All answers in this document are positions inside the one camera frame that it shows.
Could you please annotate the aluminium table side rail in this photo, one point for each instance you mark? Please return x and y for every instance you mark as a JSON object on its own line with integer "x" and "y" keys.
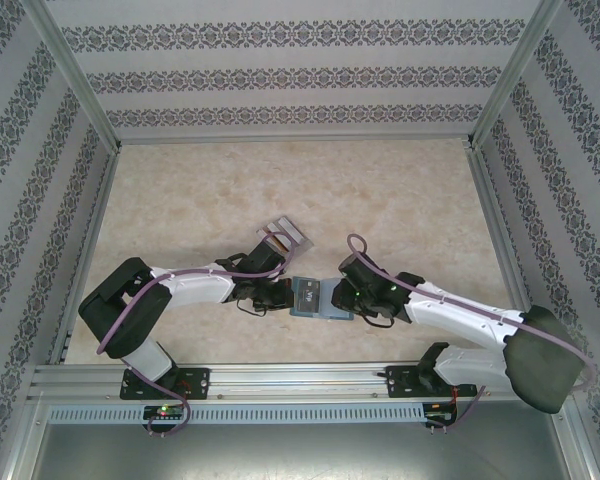
{"x": 502, "y": 250}
{"x": 89, "y": 250}

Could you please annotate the dark VIP credit card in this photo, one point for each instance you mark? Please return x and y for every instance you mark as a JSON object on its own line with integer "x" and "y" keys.
{"x": 307, "y": 297}

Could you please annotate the aluminium corner frame post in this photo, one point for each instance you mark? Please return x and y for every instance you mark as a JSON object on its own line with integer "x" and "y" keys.
{"x": 510, "y": 75}
{"x": 75, "y": 75}

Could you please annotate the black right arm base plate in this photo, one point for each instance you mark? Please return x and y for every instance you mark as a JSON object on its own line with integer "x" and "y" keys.
{"x": 400, "y": 382}

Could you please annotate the grey metal sheet panel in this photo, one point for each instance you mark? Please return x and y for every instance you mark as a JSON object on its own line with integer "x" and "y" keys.
{"x": 300, "y": 455}

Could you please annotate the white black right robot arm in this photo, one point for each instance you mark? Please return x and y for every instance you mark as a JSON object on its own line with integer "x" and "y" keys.
{"x": 460, "y": 315}

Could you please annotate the blue card holder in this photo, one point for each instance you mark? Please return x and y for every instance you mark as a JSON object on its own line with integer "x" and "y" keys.
{"x": 326, "y": 300}

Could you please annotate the aluminium front frame upright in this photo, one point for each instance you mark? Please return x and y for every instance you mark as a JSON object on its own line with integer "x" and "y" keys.
{"x": 22, "y": 440}
{"x": 580, "y": 445}

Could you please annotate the aluminium mounting rail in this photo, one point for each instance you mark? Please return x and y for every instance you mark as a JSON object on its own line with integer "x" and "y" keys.
{"x": 300, "y": 382}

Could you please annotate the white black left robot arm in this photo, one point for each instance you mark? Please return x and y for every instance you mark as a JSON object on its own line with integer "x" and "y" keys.
{"x": 195, "y": 290}

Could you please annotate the small circuit board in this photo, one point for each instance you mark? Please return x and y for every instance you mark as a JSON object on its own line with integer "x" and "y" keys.
{"x": 437, "y": 416}

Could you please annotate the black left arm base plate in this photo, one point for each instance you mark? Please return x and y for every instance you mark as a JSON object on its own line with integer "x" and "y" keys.
{"x": 200, "y": 382}

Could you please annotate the circuit board with green light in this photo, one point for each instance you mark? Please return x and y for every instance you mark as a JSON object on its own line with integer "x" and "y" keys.
{"x": 162, "y": 412}

